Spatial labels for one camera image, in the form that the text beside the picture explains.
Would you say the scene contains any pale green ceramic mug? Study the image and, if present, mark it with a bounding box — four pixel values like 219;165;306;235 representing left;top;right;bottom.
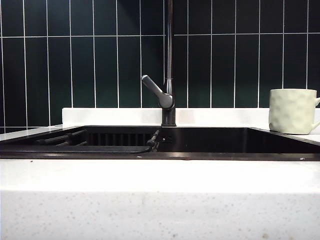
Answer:
268;88;320;135

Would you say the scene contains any dark metal faucet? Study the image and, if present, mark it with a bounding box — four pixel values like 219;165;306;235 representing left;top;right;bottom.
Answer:
161;0;177;127

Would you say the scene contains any black kitchen sink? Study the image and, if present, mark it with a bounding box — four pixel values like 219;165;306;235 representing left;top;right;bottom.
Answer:
0;124;320;161

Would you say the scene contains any black sink drain rack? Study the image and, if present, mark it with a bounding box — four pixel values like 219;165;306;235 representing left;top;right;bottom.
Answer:
36;129;89;147

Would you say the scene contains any grey faucet lever handle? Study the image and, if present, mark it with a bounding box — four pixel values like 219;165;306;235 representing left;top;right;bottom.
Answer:
141;74;175;109

